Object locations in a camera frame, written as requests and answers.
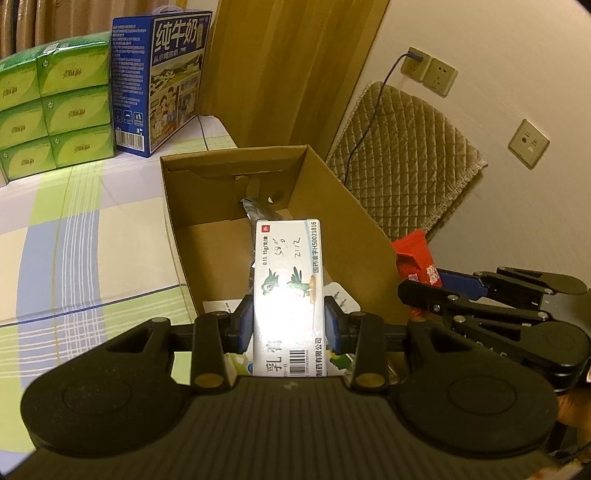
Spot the white mecobalamin tablet box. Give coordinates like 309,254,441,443
201,298,256,380

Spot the red snack packet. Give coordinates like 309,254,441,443
389,229,444,317

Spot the white ointment box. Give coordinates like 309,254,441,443
252,219,327,378

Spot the silver foil pouch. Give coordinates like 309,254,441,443
240,198,283,223

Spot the green white medicine box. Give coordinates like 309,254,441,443
324,282,361,376

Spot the person right hand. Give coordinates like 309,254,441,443
558,383,591,429

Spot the brown cardboard box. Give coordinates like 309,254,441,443
158,144,410,370

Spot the quilted chair cushion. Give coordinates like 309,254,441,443
327,82,487,241

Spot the mustard yellow curtain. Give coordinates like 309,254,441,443
200,1,389,158

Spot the green tissue pack stack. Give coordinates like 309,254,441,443
1,32,115,181

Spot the blue milk carton box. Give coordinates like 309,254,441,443
111,6,212,157

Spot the wall power socket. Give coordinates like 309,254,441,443
401,47,459,98

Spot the black charger cable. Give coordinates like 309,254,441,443
344,52,424,172

